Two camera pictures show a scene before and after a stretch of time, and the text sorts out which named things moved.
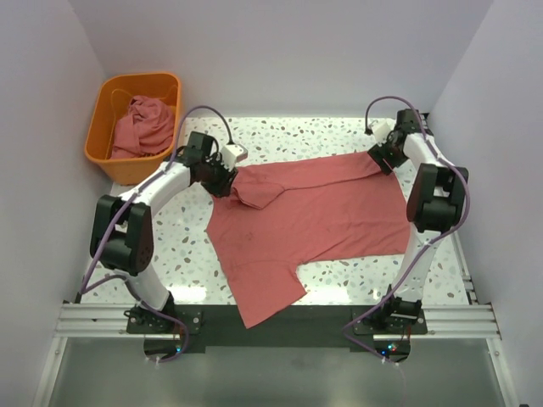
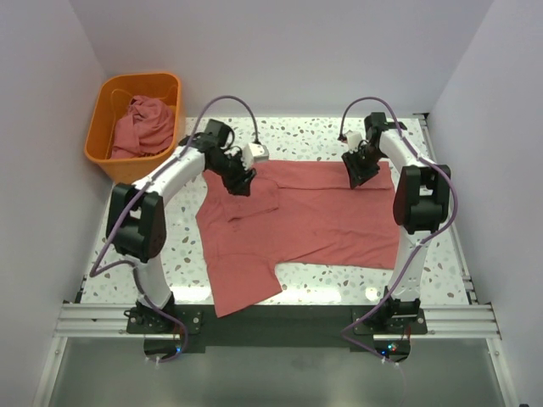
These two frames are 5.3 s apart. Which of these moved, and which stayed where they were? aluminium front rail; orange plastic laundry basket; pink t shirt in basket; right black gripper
Moved: right black gripper
Stayed: pink t shirt in basket; orange plastic laundry basket; aluminium front rail
